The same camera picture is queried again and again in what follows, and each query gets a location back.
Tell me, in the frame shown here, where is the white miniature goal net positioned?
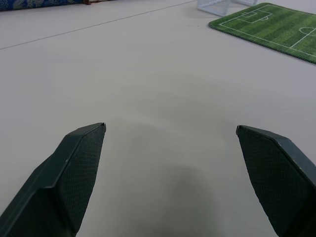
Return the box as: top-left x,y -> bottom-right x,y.
197,0 -> 259,17

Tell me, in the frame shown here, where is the green soccer field mat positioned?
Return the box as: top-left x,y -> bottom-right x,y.
208,2 -> 316,65

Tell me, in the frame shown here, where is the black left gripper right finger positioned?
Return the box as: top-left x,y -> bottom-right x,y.
236,124 -> 316,237

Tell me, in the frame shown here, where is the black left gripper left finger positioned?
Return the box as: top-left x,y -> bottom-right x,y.
0,122 -> 107,237

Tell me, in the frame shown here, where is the blue patterned cloth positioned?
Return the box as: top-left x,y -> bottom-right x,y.
0,0 -> 86,12

